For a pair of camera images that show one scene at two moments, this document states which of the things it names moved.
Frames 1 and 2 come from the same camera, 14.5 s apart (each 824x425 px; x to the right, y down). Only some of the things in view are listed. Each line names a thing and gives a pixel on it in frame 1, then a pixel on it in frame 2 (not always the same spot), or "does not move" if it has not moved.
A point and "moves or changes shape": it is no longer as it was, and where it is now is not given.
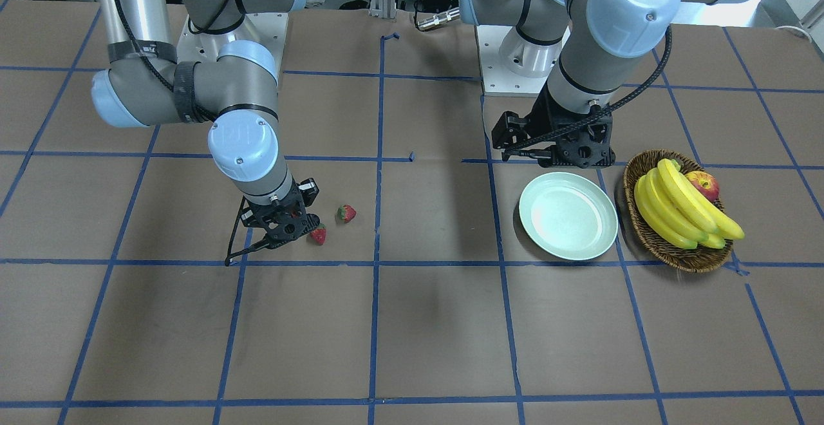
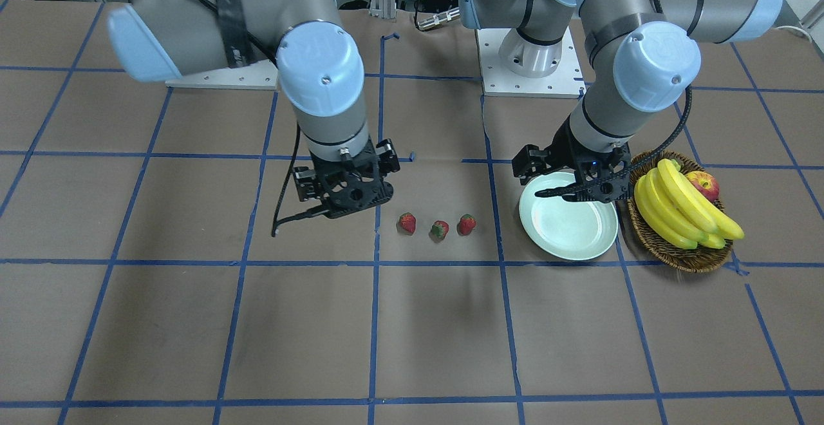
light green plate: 569,216 does not move
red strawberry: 347,213 moves or changes shape
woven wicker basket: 700,259 does not move
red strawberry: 319,234 to 407,223
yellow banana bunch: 671,207 does not move
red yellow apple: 707,183 does not move
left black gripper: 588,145 to 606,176
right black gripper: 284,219 to 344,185
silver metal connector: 438,18 does not move
